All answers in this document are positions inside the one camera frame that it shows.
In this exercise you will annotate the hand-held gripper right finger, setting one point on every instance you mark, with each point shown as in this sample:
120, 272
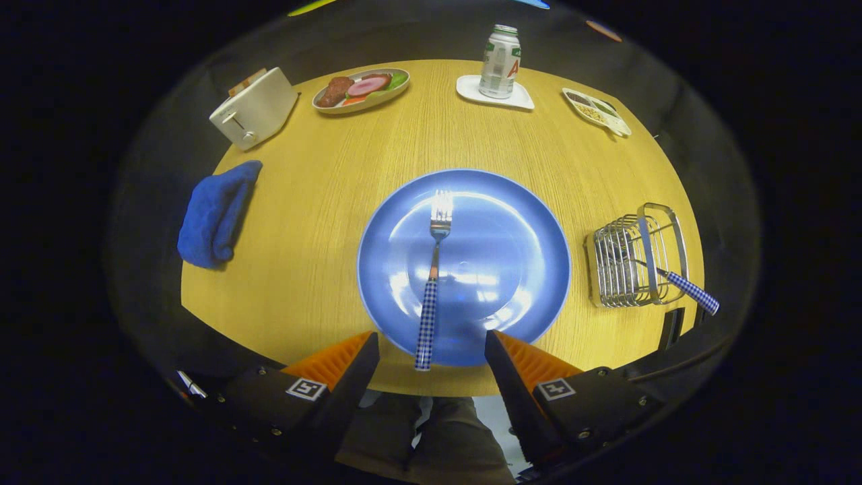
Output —
522, 404

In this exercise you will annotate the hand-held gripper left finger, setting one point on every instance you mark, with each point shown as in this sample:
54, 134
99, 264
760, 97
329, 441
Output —
347, 404

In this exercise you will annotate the person's khaki trousers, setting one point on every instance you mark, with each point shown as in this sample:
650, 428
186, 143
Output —
458, 438

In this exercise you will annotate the blue round plate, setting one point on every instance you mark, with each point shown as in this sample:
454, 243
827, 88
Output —
505, 269

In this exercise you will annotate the blue folded cloth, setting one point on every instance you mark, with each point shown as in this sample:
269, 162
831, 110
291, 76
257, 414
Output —
212, 215

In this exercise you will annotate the white divided snack tray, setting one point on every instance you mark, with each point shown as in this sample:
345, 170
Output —
596, 111

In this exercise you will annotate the white toaster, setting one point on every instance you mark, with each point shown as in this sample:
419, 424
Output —
259, 108

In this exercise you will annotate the white square coaster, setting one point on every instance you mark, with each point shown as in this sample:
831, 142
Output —
469, 91

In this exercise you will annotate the oval plate of food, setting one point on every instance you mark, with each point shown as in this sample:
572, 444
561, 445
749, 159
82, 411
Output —
367, 86

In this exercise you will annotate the brown toast slice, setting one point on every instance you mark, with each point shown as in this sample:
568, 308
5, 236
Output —
246, 82

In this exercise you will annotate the white drink bottle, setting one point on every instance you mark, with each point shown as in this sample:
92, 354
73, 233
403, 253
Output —
498, 64

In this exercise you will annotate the black table bracket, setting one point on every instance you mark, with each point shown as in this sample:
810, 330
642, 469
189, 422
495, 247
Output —
671, 329

